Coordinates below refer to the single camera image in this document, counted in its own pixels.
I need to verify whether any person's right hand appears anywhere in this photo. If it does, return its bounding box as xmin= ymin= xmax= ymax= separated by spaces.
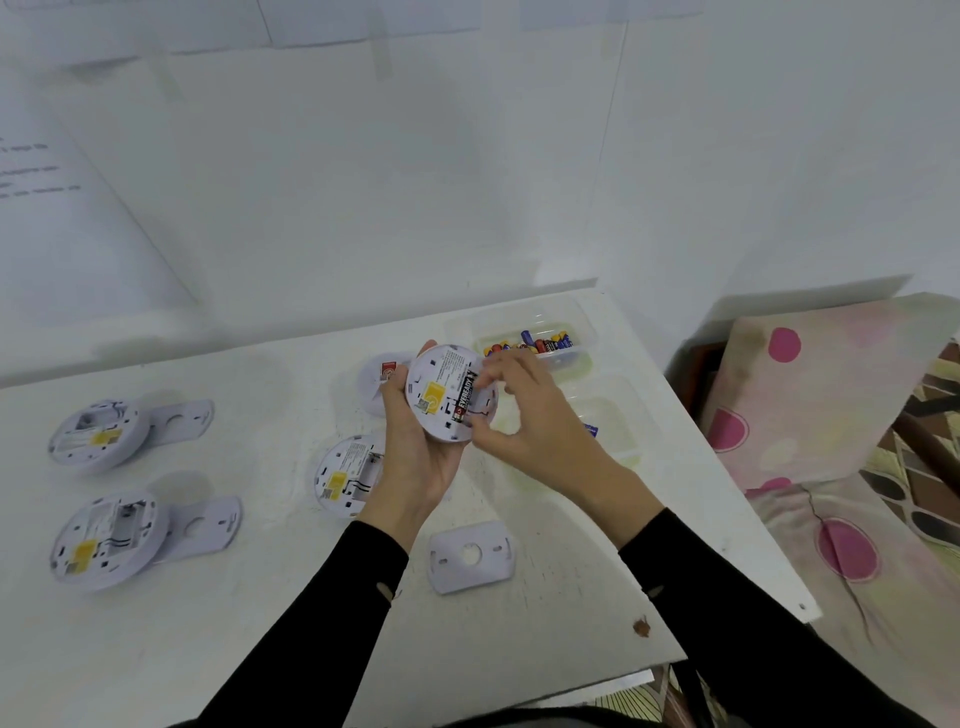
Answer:
xmin=472 ymin=350 xmax=661 ymax=547

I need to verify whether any person's left hand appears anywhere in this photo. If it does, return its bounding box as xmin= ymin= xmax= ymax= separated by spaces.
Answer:
xmin=359 ymin=378 xmax=472 ymax=530

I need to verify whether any white round smoke detector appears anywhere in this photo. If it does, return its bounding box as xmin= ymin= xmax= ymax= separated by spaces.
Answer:
xmin=404 ymin=343 xmax=500 ymax=445
xmin=47 ymin=398 xmax=151 ymax=475
xmin=356 ymin=352 xmax=415 ymax=420
xmin=48 ymin=491 xmax=160 ymax=594
xmin=313 ymin=433 xmax=385 ymax=520

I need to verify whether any black battery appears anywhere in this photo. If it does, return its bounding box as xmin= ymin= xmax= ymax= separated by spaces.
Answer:
xmin=447 ymin=368 xmax=483 ymax=421

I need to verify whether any mounting plate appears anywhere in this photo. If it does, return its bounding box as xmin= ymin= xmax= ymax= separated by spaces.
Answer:
xmin=149 ymin=494 xmax=245 ymax=565
xmin=427 ymin=521 xmax=517 ymax=598
xmin=142 ymin=398 xmax=217 ymax=445

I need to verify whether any person's left forearm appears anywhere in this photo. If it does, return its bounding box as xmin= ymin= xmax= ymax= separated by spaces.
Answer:
xmin=191 ymin=511 xmax=423 ymax=728

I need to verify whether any person's right forearm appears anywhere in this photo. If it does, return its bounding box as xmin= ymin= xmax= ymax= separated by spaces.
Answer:
xmin=618 ymin=503 xmax=931 ymax=728

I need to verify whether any clear plastic container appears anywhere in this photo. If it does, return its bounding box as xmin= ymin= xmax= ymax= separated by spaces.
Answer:
xmin=517 ymin=378 xmax=661 ymax=470
xmin=443 ymin=296 xmax=598 ymax=388

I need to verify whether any patterned mat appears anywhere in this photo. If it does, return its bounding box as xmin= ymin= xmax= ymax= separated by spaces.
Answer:
xmin=524 ymin=663 xmax=721 ymax=728

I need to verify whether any brown patterned cloth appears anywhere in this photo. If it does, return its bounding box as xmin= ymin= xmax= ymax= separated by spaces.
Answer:
xmin=858 ymin=341 xmax=960 ymax=553

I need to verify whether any pink dotted bedsheet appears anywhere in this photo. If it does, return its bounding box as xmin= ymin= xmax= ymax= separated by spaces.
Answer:
xmin=746 ymin=479 xmax=960 ymax=728

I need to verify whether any white paper with text lines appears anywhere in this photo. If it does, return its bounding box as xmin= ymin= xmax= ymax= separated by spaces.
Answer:
xmin=0 ymin=74 xmax=200 ymax=331

